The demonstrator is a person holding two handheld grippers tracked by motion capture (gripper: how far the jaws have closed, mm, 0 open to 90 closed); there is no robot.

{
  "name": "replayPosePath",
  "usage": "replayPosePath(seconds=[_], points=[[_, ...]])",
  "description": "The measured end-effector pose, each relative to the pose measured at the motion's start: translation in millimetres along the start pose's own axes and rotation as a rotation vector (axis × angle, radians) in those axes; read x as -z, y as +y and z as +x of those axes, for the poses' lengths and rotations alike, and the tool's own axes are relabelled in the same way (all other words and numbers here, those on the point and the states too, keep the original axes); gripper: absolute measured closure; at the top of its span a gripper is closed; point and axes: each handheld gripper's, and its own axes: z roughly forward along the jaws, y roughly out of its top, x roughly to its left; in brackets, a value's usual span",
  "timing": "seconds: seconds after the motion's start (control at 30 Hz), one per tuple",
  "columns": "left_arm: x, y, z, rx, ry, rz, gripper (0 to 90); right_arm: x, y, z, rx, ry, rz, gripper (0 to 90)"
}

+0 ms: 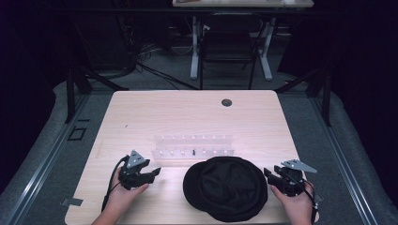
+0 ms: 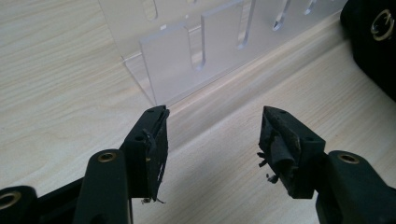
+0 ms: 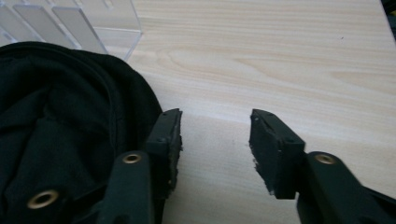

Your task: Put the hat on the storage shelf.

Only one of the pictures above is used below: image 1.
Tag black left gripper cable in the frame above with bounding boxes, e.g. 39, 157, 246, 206
100, 155, 130, 213

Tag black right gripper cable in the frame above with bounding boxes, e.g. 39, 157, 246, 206
285, 171, 318, 225

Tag grey tape strip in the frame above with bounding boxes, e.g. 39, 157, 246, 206
60, 197, 84, 208

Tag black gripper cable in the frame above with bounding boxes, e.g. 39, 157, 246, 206
285, 171, 318, 225
100, 155, 130, 213

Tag clear acrylic rack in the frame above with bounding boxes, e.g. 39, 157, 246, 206
151, 134, 236, 167

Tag black chair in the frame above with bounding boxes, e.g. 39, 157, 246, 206
198, 12, 265, 91

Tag white-legged desk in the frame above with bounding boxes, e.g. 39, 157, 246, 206
171, 0, 315, 82

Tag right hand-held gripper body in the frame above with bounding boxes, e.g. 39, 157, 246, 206
273, 158, 318, 198

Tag person's left hand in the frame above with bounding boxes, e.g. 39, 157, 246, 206
105, 168, 150, 217

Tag black hat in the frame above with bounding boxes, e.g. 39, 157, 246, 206
182, 156, 269, 223

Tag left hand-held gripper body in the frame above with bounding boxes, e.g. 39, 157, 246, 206
117, 149, 151, 190

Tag person's right hand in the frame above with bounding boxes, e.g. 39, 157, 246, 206
269, 180, 315, 223

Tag black floor cables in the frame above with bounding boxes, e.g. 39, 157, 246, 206
123, 18, 200, 92

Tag black metal stand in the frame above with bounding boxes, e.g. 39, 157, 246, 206
274, 64, 333, 128
64, 64, 130, 125

